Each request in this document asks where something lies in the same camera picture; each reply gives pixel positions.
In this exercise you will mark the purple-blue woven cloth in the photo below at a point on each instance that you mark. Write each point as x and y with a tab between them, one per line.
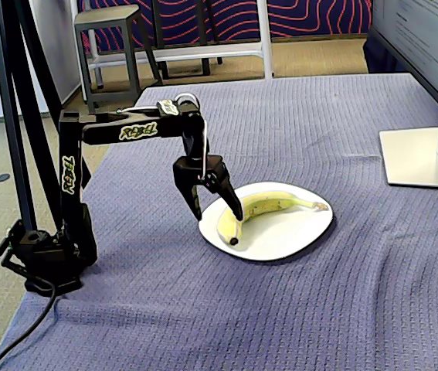
280	116

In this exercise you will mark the yellow banana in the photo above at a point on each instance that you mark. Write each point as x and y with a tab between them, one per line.
269	205

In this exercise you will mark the silver monitor stand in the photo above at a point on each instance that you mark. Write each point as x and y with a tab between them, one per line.
411	158

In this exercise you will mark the black floor disc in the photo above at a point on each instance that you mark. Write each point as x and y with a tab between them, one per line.
2	178

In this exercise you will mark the white square plate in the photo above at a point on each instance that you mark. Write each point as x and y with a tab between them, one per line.
280	235

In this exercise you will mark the navy panel with red lines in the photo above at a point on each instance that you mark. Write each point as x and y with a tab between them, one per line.
311	19

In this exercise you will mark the grey stool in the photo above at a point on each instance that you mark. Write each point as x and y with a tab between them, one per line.
102	17

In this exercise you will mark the white table frame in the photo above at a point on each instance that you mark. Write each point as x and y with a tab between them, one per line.
265	38

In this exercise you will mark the black chair frame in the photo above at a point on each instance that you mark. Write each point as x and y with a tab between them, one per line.
158	23

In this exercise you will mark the black tripod stand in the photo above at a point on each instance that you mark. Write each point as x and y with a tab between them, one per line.
10	96

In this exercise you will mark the computer monitor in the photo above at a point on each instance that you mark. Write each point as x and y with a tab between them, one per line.
427	38

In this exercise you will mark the black robot arm with stickers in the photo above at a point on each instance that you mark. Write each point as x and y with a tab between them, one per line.
68	154

